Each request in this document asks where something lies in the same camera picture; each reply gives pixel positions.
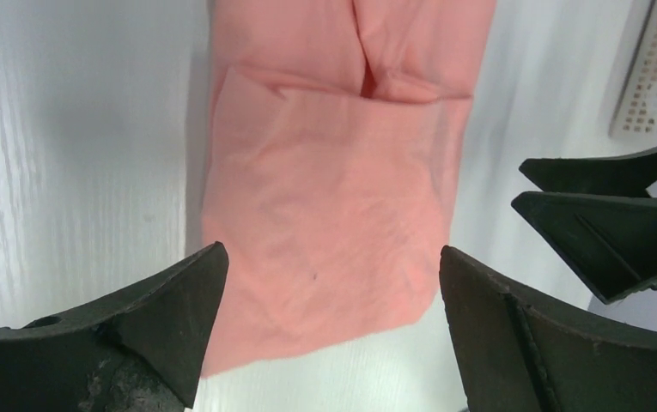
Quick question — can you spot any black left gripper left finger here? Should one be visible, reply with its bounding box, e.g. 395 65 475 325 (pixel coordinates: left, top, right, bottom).
0 242 228 411

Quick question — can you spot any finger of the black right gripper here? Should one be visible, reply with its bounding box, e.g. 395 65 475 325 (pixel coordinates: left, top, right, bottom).
512 191 657 304
519 146 657 197

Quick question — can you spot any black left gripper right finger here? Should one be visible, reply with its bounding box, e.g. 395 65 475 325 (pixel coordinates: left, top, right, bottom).
439 246 657 411

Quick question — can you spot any pink t shirt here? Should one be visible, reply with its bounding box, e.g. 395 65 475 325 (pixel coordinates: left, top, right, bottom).
202 1 496 376

